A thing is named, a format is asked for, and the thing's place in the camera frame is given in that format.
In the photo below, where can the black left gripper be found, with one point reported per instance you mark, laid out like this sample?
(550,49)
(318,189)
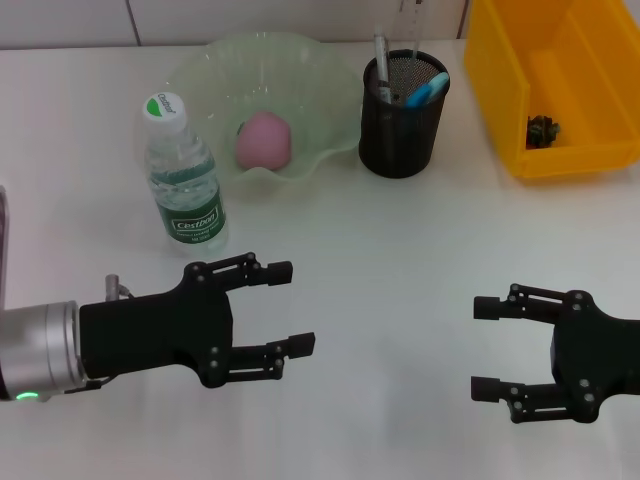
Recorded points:
(160,330)

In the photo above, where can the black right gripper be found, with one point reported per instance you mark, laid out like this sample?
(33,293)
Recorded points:
(595,350)

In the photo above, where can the clear water bottle green label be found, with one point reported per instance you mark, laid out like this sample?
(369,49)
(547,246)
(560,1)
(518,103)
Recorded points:
(192,220)

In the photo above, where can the pink peach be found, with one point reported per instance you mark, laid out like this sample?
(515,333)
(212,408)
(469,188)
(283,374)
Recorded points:
(265,142)

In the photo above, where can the green plastic wrapper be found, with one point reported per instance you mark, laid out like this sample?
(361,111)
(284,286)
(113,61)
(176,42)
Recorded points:
(542,131)

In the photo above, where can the grey white ballpoint pen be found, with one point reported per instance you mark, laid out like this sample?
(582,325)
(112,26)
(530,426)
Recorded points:
(382,65)

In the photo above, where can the blue scissors with teal sheath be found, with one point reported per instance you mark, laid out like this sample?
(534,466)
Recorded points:
(427,90)

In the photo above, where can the clear plastic ruler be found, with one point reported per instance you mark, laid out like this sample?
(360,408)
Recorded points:
(411,30)

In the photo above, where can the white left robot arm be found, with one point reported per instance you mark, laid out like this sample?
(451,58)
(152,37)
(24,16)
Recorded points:
(40,350)

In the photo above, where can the black mesh pen holder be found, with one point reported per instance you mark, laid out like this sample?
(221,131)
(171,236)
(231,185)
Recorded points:
(395,145)

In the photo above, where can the green glass fruit bowl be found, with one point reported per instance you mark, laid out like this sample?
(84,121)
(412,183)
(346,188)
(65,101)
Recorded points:
(300,75)

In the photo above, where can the yellow plastic storage bin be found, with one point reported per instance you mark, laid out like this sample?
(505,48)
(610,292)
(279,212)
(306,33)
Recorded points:
(500,90)

